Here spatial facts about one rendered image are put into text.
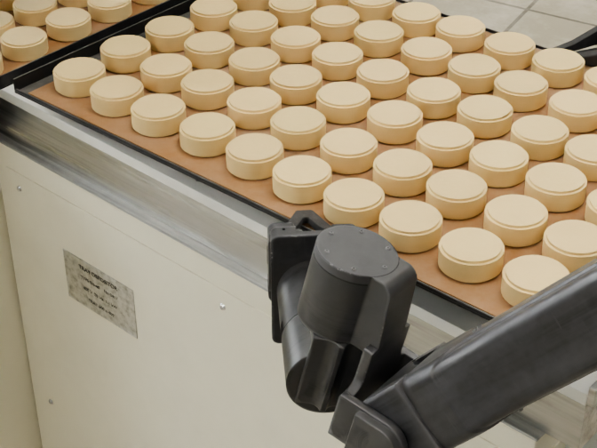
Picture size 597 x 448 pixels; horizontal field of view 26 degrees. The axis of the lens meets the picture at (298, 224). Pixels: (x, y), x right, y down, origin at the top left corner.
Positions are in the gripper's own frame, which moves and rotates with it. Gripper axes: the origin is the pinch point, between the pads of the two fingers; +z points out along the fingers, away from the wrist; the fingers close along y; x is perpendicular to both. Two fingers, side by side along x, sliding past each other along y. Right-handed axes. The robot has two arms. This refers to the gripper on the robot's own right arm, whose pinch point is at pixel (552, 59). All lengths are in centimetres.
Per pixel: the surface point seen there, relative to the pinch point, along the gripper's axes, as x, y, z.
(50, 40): -18, -6, 52
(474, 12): -205, -95, -37
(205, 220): 13.8, -8.5, 34.8
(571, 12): -203, -95, -64
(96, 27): -20, -6, 47
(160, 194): 9.5, -8.4, 39.1
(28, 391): -8, -49, 58
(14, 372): -7, -44, 59
